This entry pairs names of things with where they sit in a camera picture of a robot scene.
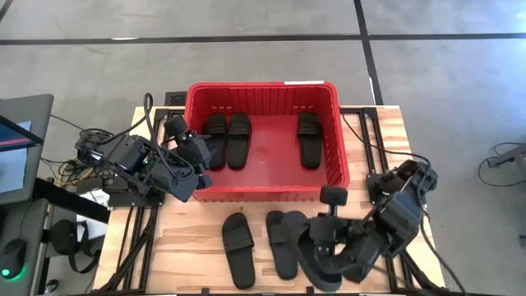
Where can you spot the black slide sandal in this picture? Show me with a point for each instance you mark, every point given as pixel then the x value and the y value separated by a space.
pixel 239 144
pixel 279 255
pixel 218 135
pixel 239 259
pixel 310 144
pixel 306 267

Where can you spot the red plastic bin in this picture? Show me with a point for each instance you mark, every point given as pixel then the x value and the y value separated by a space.
pixel 271 164

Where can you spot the white label on bin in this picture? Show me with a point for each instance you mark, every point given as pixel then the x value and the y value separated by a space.
pixel 304 82

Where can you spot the black desk bar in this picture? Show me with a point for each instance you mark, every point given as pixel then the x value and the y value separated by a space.
pixel 70 201

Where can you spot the black metal frame rails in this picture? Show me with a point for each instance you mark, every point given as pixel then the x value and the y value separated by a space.
pixel 361 110
pixel 161 114

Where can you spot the grey desk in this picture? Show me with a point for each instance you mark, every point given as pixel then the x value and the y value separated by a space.
pixel 29 222

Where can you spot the white paper sheet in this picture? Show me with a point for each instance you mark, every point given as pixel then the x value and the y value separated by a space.
pixel 96 230

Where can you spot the grey metal stand leg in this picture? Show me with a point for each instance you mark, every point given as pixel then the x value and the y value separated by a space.
pixel 509 156

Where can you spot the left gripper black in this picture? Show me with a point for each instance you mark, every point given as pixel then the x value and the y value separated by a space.
pixel 195 154

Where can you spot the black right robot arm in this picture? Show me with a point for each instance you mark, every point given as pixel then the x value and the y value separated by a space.
pixel 402 214

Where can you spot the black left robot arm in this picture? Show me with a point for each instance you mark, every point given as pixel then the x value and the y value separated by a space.
pixel 123 156

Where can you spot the black table edge clamp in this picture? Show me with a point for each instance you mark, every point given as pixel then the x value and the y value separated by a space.
pixel 204 290
pixel 310 289

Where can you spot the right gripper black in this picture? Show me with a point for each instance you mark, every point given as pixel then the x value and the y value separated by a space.
pixel 333 236

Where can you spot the black computer mouse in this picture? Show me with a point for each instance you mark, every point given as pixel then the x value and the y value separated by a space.
pixel 12 257

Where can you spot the black floor grate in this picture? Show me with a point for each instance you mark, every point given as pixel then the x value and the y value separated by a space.
pixel 176 98

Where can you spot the grey monitor with blue screen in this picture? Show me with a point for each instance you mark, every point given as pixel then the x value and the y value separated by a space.
pixel 24 111

